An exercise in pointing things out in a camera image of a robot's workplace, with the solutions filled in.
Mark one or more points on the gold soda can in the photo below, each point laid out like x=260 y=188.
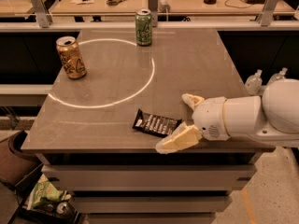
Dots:
x=70 y=56

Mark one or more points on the brown round bin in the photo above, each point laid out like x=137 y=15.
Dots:
x=17 y=169

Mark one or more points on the green chip bag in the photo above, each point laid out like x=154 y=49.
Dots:
x=44 y=192

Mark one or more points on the grey drawer cabinet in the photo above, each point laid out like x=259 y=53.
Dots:
x=150 y=188

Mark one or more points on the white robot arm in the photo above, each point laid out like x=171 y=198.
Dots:
x=272 y=118

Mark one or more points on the white power strip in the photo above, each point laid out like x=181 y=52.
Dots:
x=163 y=6

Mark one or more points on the green soda can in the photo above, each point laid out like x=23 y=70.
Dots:
x=143 y=27

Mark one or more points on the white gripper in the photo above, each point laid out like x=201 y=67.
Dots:
x=209 y=117

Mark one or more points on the clear sanitizer bottle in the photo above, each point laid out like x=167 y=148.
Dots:
x=254 y=82
x=278 y=76

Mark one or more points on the black rxbar chocolate bar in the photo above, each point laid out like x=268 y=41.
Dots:
x=155 y=124

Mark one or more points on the scissors on back desk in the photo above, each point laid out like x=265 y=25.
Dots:
x=112 y=3

